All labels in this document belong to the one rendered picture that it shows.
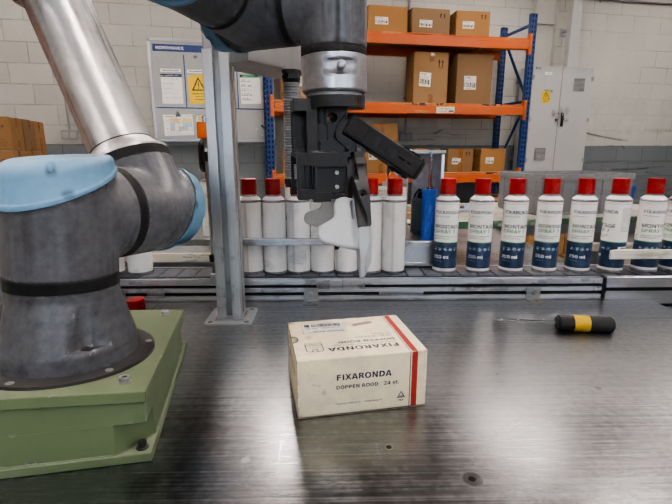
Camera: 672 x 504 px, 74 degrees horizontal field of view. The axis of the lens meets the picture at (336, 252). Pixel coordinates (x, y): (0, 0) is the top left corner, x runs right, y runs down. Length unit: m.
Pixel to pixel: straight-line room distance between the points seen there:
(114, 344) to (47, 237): 0.13
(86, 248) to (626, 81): 7.06
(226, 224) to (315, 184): 0.36
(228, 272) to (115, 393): 0.41
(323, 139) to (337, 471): 0.36
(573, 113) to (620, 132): 1.11
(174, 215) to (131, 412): 0.26
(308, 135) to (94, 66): 0.33
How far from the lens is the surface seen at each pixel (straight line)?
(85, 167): 0.54
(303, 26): 0.55
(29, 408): 0.54
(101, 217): 0.55
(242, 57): 0.82
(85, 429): 0.54
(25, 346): 0.56
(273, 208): 0.95
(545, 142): 6.10
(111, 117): 0.69
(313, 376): 0.55
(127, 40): 5.58
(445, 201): 0.98
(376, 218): 0.96
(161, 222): 0.62
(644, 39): 7.49
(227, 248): 0.85
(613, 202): 1.14
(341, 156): 0.51
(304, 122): 0.54
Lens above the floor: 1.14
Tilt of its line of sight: 13 degrees down
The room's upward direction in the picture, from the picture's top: straight up
